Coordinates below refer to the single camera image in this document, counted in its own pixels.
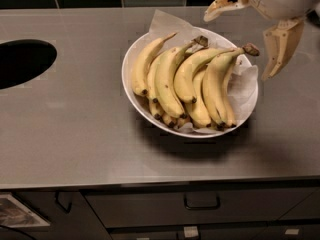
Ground banana behind rightmost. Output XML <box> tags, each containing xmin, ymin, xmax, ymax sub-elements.
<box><xmin>223</xmin><ymin>59</ymin><xmax>237</xmax><ymax>128</ymax></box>

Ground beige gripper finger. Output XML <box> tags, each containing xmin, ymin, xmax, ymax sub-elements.
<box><xmin>262</xmin><ymin>18</ymin><xmax>304</xmax><ymax>81</ymax></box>
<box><xmin>204</xmin><ymin>0</ymin><xmax>250</xmax><ymax>22</ymax></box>

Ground black cabinet door handle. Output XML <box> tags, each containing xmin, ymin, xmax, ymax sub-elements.
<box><xmin>54</xmin><ymin>191</ymin><xmax>72</xmax><ymax>214</ymax></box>

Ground white paper liner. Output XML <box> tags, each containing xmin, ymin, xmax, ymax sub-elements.
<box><xmin>144</xmin><ymin>9</ymin><xmax>258</xmax><ymax>133</ymax></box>

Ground black drawer handle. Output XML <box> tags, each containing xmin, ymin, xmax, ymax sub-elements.
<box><xmin>183</xmin><ymin>194</ymin><xmax>221</xmax><ymax>211</ymax></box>

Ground grey cabinet door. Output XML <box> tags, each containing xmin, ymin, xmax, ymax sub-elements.
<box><xmin>14</xmin><ymin>191</ymin><xmax>111</xmax><ymax>240</ymax></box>

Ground picture on lower left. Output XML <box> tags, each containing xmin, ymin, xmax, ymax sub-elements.
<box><xmin>0</xmin><ymin>193</ymin><xmax>50</xmax><ymax>228</ymax></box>

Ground dark round counter opening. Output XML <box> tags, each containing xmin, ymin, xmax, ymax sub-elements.
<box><xmin>0</xmin><ymin>39</ymin><xmax>57</xmax><ymax>89</ymax></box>

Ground grey drawer front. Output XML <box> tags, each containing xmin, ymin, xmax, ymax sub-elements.
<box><xmin>86</xmin><ymin>188</ymin><xmax>313</xmax><ymax>228</ymax></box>

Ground banana behind large front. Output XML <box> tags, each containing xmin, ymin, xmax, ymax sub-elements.
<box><xmin>147</xmin><ymin>52</ymin><xmax>166</xmax><ymax>103</ymax></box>

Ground small bottom banana tips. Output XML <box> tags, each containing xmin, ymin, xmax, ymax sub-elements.
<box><xmin>148</xmin><ymin>100</ymin><xmax>191</xmax><ymax>128</ymax></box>

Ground large front yellow banana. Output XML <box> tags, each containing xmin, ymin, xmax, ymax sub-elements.
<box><xmin>154</xmin><ymin>36</ymin><xmax>208</xmax><ymax>118</ymax></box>

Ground lower drawer with labels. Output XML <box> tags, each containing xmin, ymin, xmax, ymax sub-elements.
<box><xmin>110</xmin><ymin>224</ymin><xmax>320</xmax><ymax>240</ymax></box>

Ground white oval bowl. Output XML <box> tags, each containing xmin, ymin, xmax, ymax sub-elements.
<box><xmin>121</xmin><ymin>26</ymin><xmax>259</xmax><ymax>139</ymax></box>

